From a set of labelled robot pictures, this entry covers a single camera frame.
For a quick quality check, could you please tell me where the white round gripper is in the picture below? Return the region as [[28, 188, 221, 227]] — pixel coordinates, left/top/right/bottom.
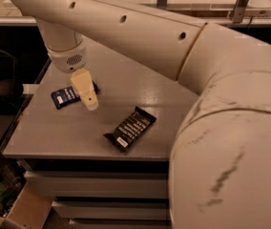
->
[[48, 41, 98, 111]]

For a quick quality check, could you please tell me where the blue rxbar blueberry bar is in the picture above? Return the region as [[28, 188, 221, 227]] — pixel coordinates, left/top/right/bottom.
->
[[51, 86, 98, 111]]

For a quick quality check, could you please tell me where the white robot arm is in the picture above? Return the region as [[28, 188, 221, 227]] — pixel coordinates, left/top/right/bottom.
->
[[6, 0, 271, 229]]

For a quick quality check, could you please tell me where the black rxbar chocolate bar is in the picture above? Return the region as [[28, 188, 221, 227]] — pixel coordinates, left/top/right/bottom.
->
[[104, 106, 156, 153]]

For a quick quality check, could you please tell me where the grey table with drawers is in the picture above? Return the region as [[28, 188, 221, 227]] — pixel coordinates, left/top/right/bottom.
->
[[4, 40, 197, 229]]

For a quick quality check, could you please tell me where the cardboard box with items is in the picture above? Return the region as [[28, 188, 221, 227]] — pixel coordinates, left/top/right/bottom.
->
[[0, 163, 52, 229]]

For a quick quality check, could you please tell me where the right metal bracket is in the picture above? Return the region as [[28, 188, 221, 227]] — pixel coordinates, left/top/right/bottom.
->
[[230, 0, 249, 23]]

